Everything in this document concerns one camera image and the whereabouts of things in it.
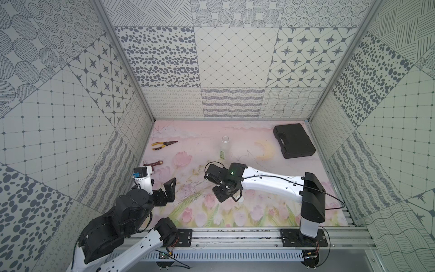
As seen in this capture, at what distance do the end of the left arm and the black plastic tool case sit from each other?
71 centimetres

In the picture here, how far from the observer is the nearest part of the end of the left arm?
1.74ft

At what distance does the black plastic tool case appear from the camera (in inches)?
39.7
